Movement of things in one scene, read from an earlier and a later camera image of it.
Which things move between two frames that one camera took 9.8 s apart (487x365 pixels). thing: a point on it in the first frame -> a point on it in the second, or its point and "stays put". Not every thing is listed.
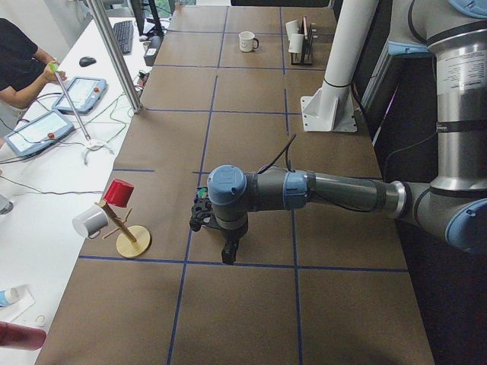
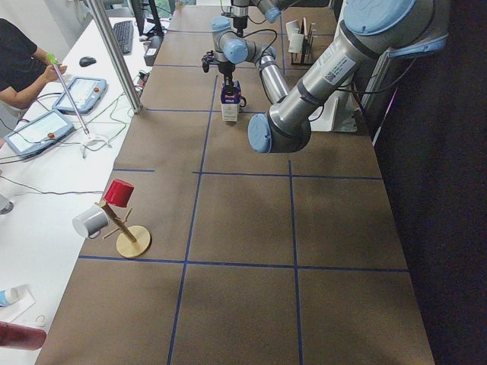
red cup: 119,192 stays put
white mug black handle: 246,39 -> 242,108
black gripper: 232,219 -> 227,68
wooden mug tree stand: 131,242 stays put
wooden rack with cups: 304,57 stays put
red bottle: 17,336 stays put
